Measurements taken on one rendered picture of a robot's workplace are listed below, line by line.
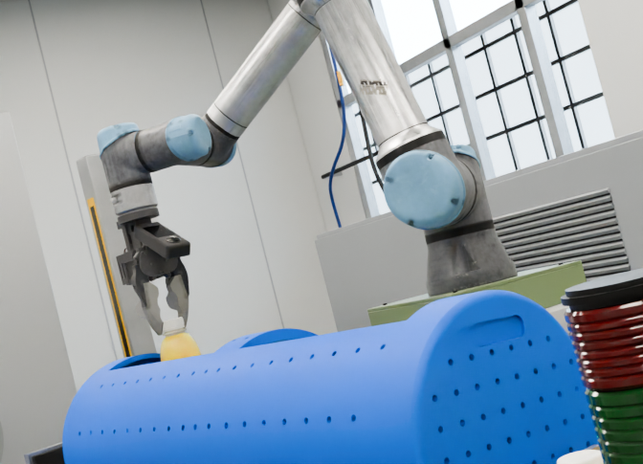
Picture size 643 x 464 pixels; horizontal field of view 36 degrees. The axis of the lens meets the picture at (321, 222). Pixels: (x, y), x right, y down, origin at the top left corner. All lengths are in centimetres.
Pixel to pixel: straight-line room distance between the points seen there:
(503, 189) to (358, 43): 173
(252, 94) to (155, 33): 506
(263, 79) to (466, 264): 48
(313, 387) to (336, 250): 309
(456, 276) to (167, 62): 529
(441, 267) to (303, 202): 530
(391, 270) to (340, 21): 238
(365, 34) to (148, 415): 65
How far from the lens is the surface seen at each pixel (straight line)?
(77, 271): 630
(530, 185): 311
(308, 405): 113
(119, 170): 172
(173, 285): 172
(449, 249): 162
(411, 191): 148
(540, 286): 163
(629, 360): 49
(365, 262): 402
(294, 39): 174
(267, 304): 668
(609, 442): 51
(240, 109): 176
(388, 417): 102
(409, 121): 152
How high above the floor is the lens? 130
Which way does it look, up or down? 3 degrees up
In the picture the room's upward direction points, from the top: 14 degrees counter-clockwise
